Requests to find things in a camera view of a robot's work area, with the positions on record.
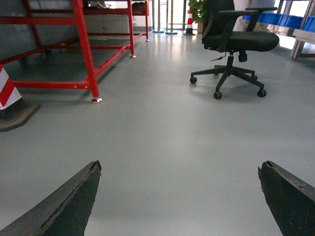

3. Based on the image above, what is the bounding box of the green potted plant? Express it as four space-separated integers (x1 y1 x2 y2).
189 0 207 33

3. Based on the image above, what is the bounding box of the far red white cone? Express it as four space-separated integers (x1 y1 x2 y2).
183 9 195 36

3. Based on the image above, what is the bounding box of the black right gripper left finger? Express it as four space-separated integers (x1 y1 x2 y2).
0 161 101 236

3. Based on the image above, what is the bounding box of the blue bin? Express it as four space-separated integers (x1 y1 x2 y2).
255 12 303 29
302 16 315 32

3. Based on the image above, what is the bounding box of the front right blue bin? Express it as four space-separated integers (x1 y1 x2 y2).
302 16 315 32

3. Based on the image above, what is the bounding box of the red white traffic cone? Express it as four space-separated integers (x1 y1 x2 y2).
0 65 40 132

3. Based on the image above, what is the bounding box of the stainless steel flow rack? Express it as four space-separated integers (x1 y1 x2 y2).
247 0 315 60

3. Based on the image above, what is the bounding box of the front left blue bin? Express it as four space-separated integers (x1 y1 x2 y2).
255 12 303 29

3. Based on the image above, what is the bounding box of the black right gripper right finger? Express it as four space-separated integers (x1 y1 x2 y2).
258 161 315 236

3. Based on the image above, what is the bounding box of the red metal frame table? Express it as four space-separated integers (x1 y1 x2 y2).
0 0 149 104

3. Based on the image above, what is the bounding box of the black office chair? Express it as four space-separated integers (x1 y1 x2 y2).
190 0 280 99

